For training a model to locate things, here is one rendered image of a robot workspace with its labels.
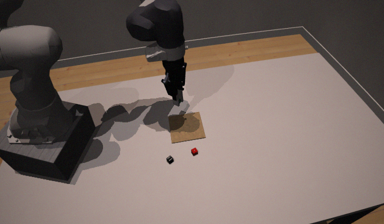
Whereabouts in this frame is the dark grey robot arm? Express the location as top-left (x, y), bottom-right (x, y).
top-left (0, 0), bottom-right (188, 145)

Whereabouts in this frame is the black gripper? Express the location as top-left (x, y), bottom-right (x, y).
top-left (161, 56), bottom-right (187, 107)

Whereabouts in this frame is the black die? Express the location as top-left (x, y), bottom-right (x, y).
top-left (166, 156), bottom-right (174, 164)

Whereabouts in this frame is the tan flat mat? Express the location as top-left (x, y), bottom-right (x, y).
top-left (168, 112), bottom-right (206, 144)

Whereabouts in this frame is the red die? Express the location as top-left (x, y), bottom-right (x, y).
top-left (191, 148), bottom-right (198, 156)

